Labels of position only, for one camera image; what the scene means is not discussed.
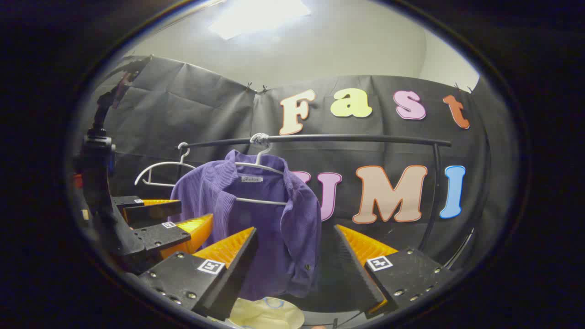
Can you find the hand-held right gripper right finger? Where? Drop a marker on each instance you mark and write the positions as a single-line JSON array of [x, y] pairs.
[[356, 274]]

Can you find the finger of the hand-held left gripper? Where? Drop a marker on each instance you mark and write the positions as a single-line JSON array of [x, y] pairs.
[[160, 237], [151, 211]]

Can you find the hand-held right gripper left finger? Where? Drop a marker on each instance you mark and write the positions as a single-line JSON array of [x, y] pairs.
[[233, 274]]

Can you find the cream laundry hamper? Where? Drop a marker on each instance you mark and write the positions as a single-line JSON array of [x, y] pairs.
[[265, 315]]

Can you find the white clothes hanger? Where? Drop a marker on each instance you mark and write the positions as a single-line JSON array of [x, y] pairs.
[[164, 162], [260, 138]]

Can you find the black clothes rack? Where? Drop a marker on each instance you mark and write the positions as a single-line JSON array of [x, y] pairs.
[[347, 137]]

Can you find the black backdrop cloth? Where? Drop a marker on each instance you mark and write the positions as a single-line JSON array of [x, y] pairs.
[[205, 109]]

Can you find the ceiling light panel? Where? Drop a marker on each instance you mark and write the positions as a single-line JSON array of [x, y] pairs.
[[256, 18]]

